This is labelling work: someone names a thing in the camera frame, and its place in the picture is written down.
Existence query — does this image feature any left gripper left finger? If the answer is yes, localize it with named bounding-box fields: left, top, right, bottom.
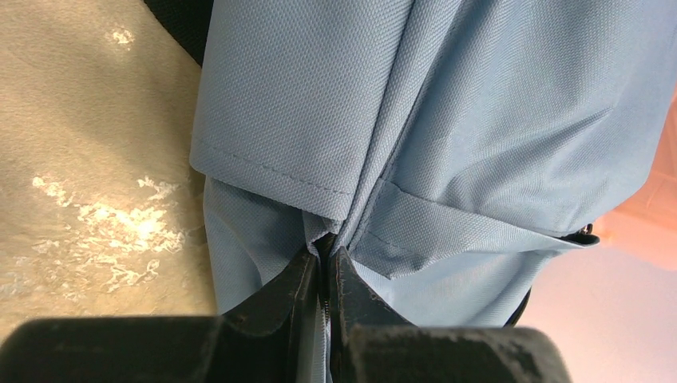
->
left=1, top=251, right=318, bottom=382

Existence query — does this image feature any blue student backpack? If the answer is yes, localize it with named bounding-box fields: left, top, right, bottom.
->
left=147, top=1, right=676, bottom=382

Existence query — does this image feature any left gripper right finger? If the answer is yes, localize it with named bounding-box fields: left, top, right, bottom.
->
left=328, top=248, right=571, bottom=383

